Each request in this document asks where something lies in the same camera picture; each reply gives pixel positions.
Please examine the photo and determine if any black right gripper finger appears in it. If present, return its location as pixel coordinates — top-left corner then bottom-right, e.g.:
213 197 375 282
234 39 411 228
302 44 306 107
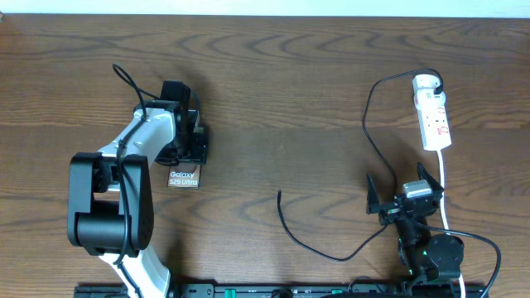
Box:
417 162 443 193
366 174 381 214

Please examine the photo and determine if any bronze Galaxy smartphone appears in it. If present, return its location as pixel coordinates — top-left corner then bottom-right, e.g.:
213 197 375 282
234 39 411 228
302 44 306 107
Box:
167 163 201 189

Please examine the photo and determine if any black charging cable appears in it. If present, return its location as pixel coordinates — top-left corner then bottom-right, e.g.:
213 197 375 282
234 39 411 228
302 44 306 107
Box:
277 68 445 262

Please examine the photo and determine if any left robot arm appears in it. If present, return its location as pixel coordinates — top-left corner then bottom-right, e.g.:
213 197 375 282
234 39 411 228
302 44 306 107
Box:
67 99 207 297

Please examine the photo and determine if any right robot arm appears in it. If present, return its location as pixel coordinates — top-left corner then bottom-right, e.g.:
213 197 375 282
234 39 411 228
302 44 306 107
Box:
367 164 464 285

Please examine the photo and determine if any white USB charger plug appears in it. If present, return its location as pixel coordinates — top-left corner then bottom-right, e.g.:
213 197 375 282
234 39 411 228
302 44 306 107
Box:
412 74 443 94

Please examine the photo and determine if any white power strip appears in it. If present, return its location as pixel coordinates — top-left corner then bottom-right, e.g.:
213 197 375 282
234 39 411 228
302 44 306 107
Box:
414 88 451 151

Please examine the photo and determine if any black left camera cable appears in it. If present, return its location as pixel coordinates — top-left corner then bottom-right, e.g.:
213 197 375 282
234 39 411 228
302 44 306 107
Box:
112 63 165 298

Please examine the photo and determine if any black camera cable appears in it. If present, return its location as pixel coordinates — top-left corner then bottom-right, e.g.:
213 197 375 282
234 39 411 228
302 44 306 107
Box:
417 223 503 298
112 63 165 298

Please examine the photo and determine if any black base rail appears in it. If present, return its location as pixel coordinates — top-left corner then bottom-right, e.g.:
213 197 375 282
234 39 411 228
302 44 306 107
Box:
74 282 489 298

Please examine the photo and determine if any black right camera cable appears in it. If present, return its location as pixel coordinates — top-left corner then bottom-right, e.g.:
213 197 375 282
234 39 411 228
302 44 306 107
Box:
417 223 503 298

